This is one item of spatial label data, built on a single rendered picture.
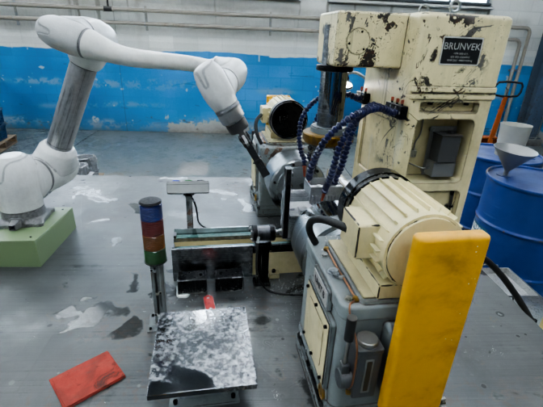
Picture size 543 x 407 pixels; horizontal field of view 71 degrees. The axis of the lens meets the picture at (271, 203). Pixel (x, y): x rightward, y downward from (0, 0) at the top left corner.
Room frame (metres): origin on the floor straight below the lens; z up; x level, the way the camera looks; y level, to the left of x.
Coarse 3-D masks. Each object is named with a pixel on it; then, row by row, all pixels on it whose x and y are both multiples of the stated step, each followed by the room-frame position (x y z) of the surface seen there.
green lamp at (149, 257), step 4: (164, 248) 0.93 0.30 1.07; (144, 252) 0.92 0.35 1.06; (148, 252) 0.90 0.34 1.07; (152, 252) 0.90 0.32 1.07; (156, 252) 0.90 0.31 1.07; (160, 252) 0.91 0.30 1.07; (164, 252) 0.92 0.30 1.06; (148, 256) 0.90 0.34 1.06; (152, 256) 0.90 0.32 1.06; (156, 256) 0.90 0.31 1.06; (160, 256) 0.91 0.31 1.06; (164, 256) 0.92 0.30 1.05; (148, 260) 0.90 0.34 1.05; (152, 260) 0.90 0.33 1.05; (156, 260) 0.90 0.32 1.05; (160, 260) 0.91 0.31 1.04; (164, 260) 0.92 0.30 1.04; (152, 264) 0.90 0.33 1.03; (156, 264) 0.90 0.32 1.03
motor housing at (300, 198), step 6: (294, 192) 1.30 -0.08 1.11; (300, 192) 1.31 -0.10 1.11; (306, 192) 1.31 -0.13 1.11; (282, 198) 1.37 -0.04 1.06; (294, 198) 1.27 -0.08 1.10; (300, 198) 1.28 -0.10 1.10; (306, 198) 1.28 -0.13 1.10; (282, 204) 1.38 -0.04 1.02; (300, 204) 1.26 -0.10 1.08; (306, 204) 1.27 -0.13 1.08; (294, 210) 1.25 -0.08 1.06; (294, 216) 1.23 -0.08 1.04; (288, 222) 1.23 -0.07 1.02; (294, 222) 1.22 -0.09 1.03; (288, 228) 1.23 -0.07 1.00
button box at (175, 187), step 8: (168, 184) 1.43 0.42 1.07; (176, 184) 1.44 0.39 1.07; (184, 184) 1.44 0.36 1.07; (192, 184) 1.45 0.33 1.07; (200, 184) 1.46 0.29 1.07; (208, 184) 1.46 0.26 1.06; (168, 192) 1.42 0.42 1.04; (176, 192) 1.43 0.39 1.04; (184, 192) 1.43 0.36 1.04; (192, 192) 1.44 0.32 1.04; (200, 192) 1.44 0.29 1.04; (208, 192) 1.45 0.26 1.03
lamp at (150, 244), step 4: (144, 236) 0.91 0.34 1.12; (160, 236) 0.91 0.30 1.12; (164, 236) 0.93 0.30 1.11; (144, 240) 0.91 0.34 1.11; (148, 240) 0.90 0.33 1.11; (152, 240) 0.90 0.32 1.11; (156, 240) 0.91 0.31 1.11; (160, 240) 0.91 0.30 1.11; (164, 240) 0.93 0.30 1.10; (144, 244) 0.91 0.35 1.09; (148, 244) 0.90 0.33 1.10; (152, 244) 0.90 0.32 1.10; (156, 244) 0.90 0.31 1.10; (160, 244) 0.91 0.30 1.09; (164, 244) 0.93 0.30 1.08; (144, 248) 0.91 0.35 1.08; (148, 248) 0.90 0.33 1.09; (152, 248) 0.90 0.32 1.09; (156, 248) 0.90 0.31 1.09; (160, 248) 0.91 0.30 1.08
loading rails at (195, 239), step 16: (176, 240) 1.26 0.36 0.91; (192, 240) 1.27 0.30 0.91; (208, 240) 1.28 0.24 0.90; (224, 240) 1.29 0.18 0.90; (240, 240) 1.30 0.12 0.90; (176, 256) 1.15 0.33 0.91; (192, 256) 1.16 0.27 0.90; (208, 256) 1.17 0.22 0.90; (224, 256) 1.18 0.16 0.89; (240, 256) 1.20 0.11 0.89; (272, 256) 1.22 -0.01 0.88; (288, 256) 1.24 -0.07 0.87; (176, 272) 1.15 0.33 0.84; (208, 272) 1.17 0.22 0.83; (272, 272) 1.20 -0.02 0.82; (288, 272) 1.24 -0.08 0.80
